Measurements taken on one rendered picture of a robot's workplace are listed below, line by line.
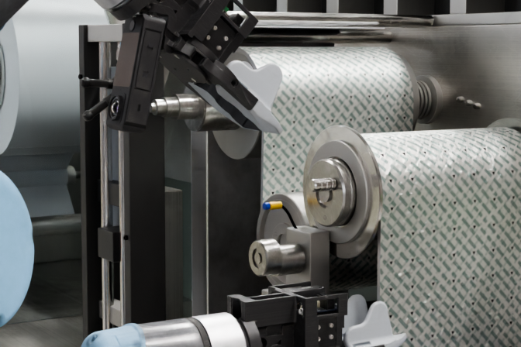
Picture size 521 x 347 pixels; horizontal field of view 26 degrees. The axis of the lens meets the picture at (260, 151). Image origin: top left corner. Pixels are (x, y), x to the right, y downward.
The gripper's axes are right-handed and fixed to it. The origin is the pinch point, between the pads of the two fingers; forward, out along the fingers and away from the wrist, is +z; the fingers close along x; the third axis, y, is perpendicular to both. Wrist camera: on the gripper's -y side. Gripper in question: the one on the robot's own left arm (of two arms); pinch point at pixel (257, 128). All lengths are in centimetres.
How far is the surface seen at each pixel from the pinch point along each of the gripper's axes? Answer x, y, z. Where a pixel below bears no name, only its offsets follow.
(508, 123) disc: 2.5, 22.9, 28.8
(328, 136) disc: 3.7, 6.0, 9.7
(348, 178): -1.6, 2.3, 11.6
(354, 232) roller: -2.2, -1.9, 15.8
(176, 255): 69, -6, 36
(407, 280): -4.8, -2.6, 23.2
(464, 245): -4.7, 5.0, 27.4
